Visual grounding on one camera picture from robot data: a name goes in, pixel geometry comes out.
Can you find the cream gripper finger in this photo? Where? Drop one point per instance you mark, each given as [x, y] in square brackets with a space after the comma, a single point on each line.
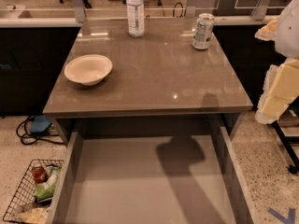
[268, 32]
[280, 89]

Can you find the silver green 7up can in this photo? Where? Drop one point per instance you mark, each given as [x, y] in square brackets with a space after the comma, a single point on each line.
[203, 31]

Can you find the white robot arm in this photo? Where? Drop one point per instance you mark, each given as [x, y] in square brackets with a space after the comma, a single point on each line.
[287, 41]

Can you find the grey open top drawer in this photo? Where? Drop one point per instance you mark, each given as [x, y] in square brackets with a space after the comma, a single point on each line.
[185, 178]

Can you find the grey cabinet table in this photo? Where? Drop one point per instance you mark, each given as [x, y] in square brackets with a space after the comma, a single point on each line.
[158, 84]

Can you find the clear plastic water bottle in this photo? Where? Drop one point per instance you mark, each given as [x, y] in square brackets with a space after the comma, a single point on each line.
[135, 16]

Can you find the white paper bowl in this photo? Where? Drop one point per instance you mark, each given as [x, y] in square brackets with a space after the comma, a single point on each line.
[88, 69]

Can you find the blue foot pedal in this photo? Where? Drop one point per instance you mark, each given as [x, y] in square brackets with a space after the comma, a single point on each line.
[40, 125]

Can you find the red brown snack packet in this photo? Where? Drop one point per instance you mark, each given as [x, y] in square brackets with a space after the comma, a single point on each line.
[39, 174]

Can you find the green snack bag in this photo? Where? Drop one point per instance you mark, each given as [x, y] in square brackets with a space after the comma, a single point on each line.
[46, 189]

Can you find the yellow chip bag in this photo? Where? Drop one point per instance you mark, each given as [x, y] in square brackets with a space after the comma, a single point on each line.
[34, 216]

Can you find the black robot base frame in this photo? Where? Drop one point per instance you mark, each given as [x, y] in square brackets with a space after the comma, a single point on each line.
[287, 129]

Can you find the black wire basket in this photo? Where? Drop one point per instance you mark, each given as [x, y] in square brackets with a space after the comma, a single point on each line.
[24, 198]

